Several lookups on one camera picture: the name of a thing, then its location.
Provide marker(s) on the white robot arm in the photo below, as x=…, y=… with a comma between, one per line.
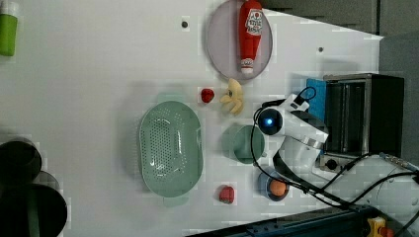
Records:
x=381, y=180

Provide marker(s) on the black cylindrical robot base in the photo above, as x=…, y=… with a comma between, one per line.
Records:
x=29, y=206

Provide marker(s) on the silver black toaster oven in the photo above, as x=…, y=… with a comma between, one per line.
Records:
x=364, y=114

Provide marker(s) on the small red strawberry toy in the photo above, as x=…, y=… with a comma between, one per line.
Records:
x=207, y=95

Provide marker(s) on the green measuring cup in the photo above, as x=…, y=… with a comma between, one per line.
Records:
x=243, y=143

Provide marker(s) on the peeled banana toy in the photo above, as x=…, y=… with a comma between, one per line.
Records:
x=233, y=95

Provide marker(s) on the green plastic colander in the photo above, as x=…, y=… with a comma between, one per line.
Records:
x=170, y=149

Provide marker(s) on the red pepper toy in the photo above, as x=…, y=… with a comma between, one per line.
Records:
x=227, y=195

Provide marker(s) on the grey round plate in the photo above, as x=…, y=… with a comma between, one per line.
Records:
x=223, y=42

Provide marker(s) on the small blue bowl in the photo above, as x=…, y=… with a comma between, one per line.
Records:
x=264, y=180

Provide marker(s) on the orange fruit toy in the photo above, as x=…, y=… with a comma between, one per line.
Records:
x=277, y=188

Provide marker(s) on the red ketchup bottle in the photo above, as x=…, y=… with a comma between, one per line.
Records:
x=250, y=26

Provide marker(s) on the yellow red emergency button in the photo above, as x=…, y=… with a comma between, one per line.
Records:
x=378, y=228

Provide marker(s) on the green white cup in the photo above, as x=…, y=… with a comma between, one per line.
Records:
x=9, y=18

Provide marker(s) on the blue metal table frame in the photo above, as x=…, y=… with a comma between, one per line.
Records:
x=326, y=222

